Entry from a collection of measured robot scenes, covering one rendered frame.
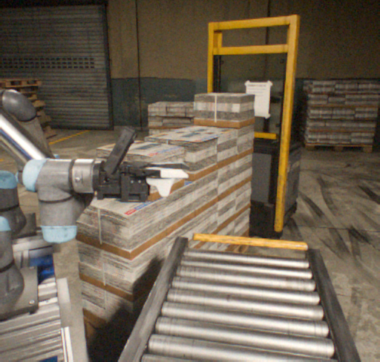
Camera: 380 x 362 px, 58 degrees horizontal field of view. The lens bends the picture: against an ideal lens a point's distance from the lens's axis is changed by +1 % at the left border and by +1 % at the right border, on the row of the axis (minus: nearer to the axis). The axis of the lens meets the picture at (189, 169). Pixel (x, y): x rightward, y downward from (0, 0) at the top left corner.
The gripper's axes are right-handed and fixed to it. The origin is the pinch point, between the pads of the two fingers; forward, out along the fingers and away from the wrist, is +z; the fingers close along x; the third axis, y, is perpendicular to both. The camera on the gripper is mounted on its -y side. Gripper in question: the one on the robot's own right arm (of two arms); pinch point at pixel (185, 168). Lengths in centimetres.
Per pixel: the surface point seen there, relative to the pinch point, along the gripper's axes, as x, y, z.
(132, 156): -91, 9, -29
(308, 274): -34, 40, 40
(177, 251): -46, 38, -4
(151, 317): -10.6, 42.6, -9.5
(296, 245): -48, 36, 40
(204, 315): -12.7, 43.1, 5.1
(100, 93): -811, -66, -248
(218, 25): -229, -87, 18
